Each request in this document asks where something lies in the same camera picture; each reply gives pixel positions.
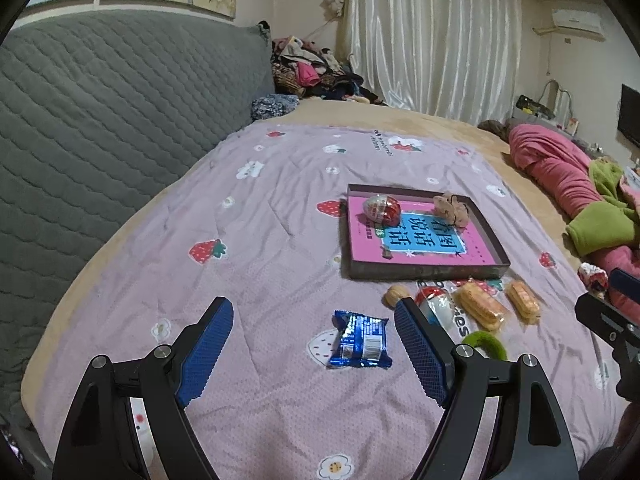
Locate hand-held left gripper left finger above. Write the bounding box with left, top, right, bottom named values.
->
left=52, top=296, right=235, bottom=480

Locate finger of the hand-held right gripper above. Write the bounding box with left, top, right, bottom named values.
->
left=574, top=292, right=640, bottom=345
left=609, top=267, right=640, bottom=318

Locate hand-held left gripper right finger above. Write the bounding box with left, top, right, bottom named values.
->
left=394, top=296, right=581, bottom=480

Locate blue-red egg toy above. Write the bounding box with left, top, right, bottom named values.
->
left=415, top=280, right=473, bottom=341

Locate blue snack packet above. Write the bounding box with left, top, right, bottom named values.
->
left=327, top=310, right=392, bottom=370

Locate green hair tie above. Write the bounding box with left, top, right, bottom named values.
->
left=460, top=330, right=508, bottom=361

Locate small yellow biscuit packet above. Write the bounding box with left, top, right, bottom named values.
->
left=505, top=280, right=542, bottom=325

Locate shallow grey cardboard tray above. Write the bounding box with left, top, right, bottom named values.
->
left=346, top=183, right=512, bottom=281

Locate red white printed cloth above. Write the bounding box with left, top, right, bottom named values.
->
left=577, top=262, right=608, bottom=293

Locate walnut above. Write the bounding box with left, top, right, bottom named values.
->
left=382, top=284, right=412, bottom=308

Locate green fleece garment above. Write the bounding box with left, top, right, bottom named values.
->
left=565, top=157, right=640, bottom=256

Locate large yellow biscuit packet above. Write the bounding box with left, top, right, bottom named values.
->
left=457, top=280, right=508, bottom=333

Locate pink book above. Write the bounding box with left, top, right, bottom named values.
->
left=348, top=195, right=501, bottom=264

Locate purple strawberry printed blanket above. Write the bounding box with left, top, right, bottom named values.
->
left=37, top=122, right=626, bottom=480

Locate pink blanket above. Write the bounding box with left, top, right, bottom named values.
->
left=507, top=124, right=640, bottom=311

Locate beige dotted scrunchie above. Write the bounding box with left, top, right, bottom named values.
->
left=432, top=192, right=471, bottom=228

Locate red toy egg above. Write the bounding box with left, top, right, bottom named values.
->
left=362, top=194, right=402, bottom=226

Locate white curved tube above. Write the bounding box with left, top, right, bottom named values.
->
left=542, top=80, right=573, bottom=121

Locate brown cloth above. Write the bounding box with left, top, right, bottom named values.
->
left=477, top=119, right=516, bottom=143

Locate grey quilted cover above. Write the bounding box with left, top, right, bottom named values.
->
left=0, top=10, right=275, bottom=411

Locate blue floral cloth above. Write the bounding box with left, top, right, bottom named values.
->
left=250, top=94, right=301, bottom=122

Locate white air conditioner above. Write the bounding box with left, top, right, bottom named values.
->
left=552, top=8, right=607, bottom=41

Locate pile of clothes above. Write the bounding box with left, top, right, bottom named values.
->
left=270, top=35, right=386, bottom=106

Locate white satin curtain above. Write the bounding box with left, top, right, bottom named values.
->
left=340, top=0, right=523, bottom=126

